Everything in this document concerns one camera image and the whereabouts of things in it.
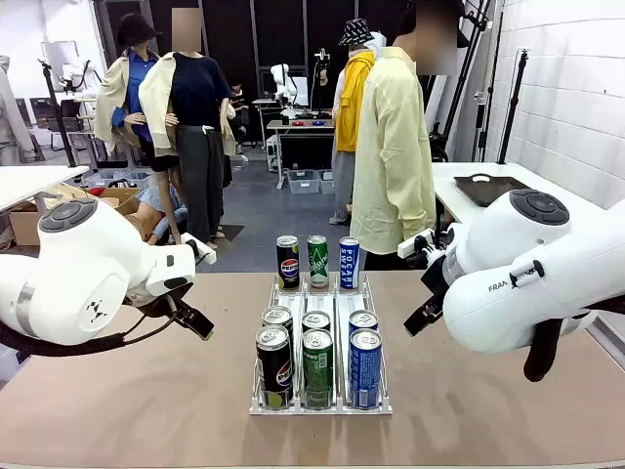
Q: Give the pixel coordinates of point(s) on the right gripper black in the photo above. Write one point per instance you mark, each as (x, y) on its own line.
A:
(434, 283)

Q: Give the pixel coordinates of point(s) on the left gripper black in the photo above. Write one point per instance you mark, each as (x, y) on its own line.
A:
(168, 300)

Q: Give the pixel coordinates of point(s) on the blue Pocari Sweat can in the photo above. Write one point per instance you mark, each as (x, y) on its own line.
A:
(363, 318)
(349, 264)
(365, 366)

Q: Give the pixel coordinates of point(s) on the green Chilsung cider can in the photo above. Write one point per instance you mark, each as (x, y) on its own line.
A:
(316, 320)
(317, 264)
(318, 366)

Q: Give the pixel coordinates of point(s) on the black serving tray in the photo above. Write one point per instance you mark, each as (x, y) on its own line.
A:
(493, 190)

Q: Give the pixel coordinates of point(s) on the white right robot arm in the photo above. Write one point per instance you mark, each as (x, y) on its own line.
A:
(537, 254)

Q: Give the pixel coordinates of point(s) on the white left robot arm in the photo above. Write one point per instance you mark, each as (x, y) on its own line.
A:
(83, 273)

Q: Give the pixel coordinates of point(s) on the person in yellow shirt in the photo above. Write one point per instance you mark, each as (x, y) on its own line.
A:
(390, 146)

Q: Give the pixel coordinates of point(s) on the seated background person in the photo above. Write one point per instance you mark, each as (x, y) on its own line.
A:
(239, 112)

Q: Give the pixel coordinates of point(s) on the black Pepsi can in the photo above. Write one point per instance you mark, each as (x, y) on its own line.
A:
(274, 366)
(287, 264)
(277, 315)

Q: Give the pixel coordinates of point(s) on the white can dispenser rack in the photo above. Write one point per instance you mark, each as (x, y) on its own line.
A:
(322, 303)

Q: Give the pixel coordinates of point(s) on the crouching figure in denim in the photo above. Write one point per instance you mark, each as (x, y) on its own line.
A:
(156, 200)

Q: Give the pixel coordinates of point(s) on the white side table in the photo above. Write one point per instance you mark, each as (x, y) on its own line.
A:
(29, 178)
(449, 185)

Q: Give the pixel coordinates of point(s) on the brown cardboard box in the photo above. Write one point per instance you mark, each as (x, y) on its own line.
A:
(124, 198)

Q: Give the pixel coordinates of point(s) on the clear floor bins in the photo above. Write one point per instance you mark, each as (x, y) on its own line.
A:
(117, 178)

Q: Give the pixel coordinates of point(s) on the clear plastic bin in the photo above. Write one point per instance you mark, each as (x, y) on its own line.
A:
(326, 182)
(303, 182)

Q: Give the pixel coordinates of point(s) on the mannequin with navy top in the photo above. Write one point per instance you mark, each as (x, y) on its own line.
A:
(195, 98)

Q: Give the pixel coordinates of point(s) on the background work table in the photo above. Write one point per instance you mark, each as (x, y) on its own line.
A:
(303, 126)

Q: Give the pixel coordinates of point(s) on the black light stand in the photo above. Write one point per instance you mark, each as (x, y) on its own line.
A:
(512, 107)

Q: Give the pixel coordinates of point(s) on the mannequin in yellow hoodie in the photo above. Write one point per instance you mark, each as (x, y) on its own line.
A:
(354, 98)

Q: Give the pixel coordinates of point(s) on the black tripod legs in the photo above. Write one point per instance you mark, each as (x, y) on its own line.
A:
(464, 73)

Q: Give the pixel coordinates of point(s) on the mannequin with black hat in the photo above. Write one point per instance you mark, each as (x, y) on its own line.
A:
(137, 73)

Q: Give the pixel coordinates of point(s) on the small white background robot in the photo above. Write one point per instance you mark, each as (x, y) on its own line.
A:
(283, 83)

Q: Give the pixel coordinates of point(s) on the black tripod stand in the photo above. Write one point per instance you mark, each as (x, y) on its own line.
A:
(54, 102)

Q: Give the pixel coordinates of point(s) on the mannequin in grey hoodie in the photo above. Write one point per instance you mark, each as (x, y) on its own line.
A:
(10, 112)

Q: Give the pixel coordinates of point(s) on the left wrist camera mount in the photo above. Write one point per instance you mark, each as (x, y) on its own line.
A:
(202, 254)

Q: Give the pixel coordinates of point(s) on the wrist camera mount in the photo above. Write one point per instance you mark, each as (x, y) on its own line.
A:
(202, 254)
(410, 246)

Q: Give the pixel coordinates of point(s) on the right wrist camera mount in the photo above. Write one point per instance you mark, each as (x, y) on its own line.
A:
(410, 246)

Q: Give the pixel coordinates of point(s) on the black camera tripod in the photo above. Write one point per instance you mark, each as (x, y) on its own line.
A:
(437, 146)

